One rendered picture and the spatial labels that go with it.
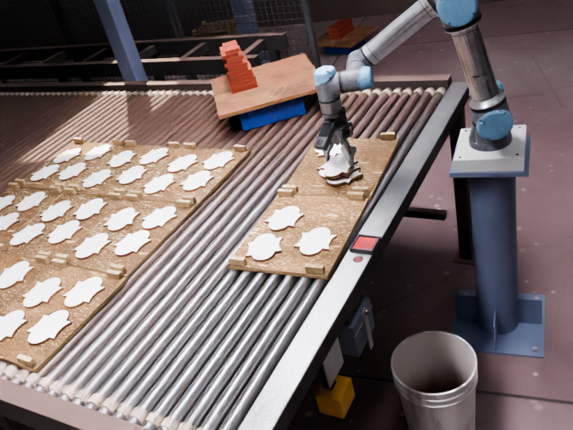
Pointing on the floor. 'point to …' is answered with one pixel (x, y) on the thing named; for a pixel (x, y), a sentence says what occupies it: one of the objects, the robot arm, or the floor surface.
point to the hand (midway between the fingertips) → (338, 163)
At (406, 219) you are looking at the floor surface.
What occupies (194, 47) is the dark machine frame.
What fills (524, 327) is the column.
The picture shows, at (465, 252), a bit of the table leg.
